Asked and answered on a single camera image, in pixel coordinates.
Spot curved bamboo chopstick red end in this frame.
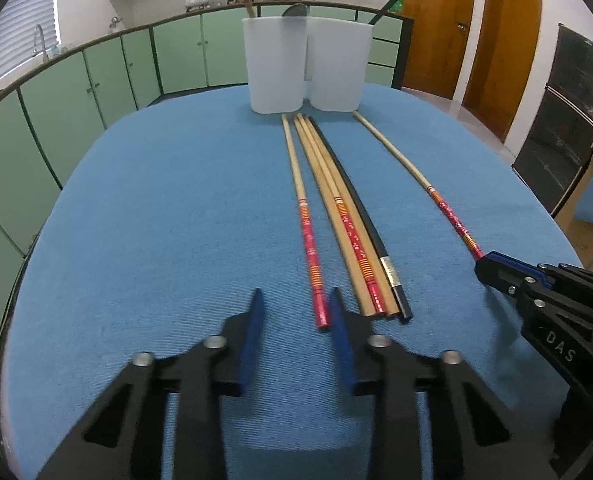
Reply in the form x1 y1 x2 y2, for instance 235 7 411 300
351 110 484 261

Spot black chopstick silver band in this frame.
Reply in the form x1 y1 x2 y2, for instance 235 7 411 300
307 116 413 323

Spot plain tan wooden chopstick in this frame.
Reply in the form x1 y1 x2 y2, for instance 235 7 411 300
305 117 398 318

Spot red orange patterned chopstick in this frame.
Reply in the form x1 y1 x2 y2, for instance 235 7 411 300
296 114 386 315

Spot red patterned bamboo chopstick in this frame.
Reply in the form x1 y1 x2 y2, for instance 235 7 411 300
281 114 330 332

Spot green lower kitchen cabinets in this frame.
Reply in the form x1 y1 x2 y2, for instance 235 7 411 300
0 1 416 441

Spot black oven cabinet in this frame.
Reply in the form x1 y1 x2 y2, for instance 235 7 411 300
512 25 593 216

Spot right wooden door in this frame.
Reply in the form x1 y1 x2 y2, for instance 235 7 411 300
463 0 543 141

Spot wooden door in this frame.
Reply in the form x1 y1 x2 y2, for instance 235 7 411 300
463 0 543 141
403 0 474 99

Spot blue table mat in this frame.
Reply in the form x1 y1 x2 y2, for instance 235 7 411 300
0 86 577 479

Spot left wooden door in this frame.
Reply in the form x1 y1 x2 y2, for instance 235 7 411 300
403 0 474 99

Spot white twin utensil holder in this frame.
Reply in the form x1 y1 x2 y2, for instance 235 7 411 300
242 16 373 115

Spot dark spoon in holder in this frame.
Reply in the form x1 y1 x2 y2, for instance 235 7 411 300
282 2 308 18

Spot chrome sink faucet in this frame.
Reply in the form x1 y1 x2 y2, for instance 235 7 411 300
33 24 49 62

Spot white window blinds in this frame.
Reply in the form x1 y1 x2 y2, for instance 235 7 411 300
0 0 58 78

